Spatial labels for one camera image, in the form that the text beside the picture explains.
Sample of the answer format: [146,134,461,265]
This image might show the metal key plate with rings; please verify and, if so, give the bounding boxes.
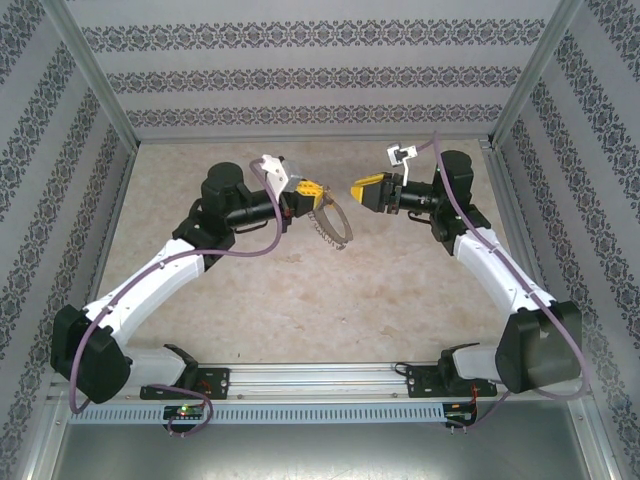
[309,187,354,251]

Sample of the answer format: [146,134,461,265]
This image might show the grey metal sheet panel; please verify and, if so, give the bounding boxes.
[29,399,616,480]

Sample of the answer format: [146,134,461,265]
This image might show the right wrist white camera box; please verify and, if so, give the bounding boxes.
[384,142,420,186]

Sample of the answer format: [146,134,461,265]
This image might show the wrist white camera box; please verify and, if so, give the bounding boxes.
[259,153,306,194]
[384,142,420,186]

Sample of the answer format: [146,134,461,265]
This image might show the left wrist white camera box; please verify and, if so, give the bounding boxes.
[259,153,306,194]

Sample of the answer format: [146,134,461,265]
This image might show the aluminium frame post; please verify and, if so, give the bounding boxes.
[37,0,141,149]
[489,0,587,149]

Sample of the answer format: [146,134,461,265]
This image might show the aluminium mounting rail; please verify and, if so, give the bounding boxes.
[47,362,594,402]

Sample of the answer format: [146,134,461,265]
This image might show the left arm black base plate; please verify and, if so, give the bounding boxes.
[139,367,231,401]

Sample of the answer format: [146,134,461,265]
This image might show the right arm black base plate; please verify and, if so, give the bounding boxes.
[405,364,499,400]

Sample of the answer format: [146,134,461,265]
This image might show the grey slotted cable duct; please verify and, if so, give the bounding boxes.
[67,403,446,425]

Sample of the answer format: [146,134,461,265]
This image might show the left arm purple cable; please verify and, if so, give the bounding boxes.
[68,158,289,439]

